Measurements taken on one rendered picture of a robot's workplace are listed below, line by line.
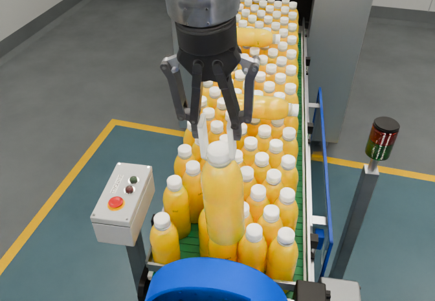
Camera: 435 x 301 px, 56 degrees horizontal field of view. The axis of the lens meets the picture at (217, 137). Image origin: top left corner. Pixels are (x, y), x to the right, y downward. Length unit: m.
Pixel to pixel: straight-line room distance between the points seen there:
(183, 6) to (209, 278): 0.47
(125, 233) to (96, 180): 1.70
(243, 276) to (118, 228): 0.40
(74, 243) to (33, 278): 0.26
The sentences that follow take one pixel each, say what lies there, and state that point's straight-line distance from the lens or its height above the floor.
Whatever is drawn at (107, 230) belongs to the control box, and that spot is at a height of 1.06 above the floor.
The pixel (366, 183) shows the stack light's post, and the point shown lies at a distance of 1.21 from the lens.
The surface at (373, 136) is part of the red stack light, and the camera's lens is 1.10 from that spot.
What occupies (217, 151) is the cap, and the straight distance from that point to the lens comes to 0.64.
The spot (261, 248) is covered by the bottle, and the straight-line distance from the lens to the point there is 1.00.
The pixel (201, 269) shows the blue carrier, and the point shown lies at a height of 1.23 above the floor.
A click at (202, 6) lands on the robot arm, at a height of 1.71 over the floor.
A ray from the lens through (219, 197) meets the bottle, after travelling 0.67.
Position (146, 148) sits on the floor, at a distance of 2.90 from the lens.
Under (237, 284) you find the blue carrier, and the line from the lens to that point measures 0.76.
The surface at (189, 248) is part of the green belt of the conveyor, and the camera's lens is 1.20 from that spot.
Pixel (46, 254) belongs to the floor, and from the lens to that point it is 2.45.
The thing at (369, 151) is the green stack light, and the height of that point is 1.18.
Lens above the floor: 1.88
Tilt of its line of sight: 40 degrees down
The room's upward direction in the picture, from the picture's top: straight up
